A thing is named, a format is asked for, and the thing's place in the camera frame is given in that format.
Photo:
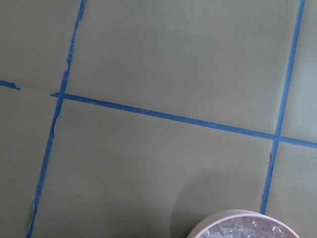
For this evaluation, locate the pink ice bowl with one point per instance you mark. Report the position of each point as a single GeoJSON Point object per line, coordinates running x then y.
{"type": "Point", "coordinates": [241, 224]}

